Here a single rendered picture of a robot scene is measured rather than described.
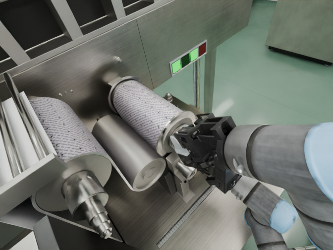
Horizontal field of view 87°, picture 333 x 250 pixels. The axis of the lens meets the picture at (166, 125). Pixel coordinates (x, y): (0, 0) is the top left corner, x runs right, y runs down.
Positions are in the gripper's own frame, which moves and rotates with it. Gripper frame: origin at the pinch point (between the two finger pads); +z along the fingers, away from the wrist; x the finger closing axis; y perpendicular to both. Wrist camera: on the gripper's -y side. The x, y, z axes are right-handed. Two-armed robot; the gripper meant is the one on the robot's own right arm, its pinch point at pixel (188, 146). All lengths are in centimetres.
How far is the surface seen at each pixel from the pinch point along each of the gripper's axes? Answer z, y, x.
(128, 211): 5.5, -19.3, 30.8
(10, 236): 30, -17, 71
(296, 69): 29, -108, -239
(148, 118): 3.9, 20.8, 9.9
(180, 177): -8.2, 4.5, 11.6
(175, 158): -5.6, 11.3, 10.2
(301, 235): -62, -109, -47
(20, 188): -5.3, 35.4, 34.7
